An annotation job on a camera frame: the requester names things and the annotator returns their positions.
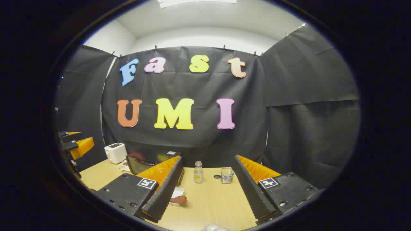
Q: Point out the black electric oven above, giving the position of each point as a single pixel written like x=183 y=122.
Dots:
x=144 y=160

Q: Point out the black backdrop cloth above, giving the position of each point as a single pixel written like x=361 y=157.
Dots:
x=192 y=86

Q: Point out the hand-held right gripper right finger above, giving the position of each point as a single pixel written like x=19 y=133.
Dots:
x=253 y=192

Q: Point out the clear glass bottle yellow label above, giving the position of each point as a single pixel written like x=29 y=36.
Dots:
x=198 y=175

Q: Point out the clear glass cup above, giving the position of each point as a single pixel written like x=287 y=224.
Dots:
x=227 y=175

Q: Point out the white toaster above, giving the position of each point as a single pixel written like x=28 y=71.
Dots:
x=115 y=153

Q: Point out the ceiling light panel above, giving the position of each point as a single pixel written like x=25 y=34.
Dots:
x=196 y=2

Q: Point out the white rectangular dish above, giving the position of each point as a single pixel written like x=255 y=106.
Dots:
x=177 y=192

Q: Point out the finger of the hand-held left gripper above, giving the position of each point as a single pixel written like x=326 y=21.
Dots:
x=65 y=136
x=82 y=147

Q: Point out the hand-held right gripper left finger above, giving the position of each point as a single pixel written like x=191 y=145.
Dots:
x=163 y=192

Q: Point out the brown meat piece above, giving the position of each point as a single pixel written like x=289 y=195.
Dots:
x=178 y=200

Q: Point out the white divided snack plate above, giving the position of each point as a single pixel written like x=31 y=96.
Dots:
x=123 y=166

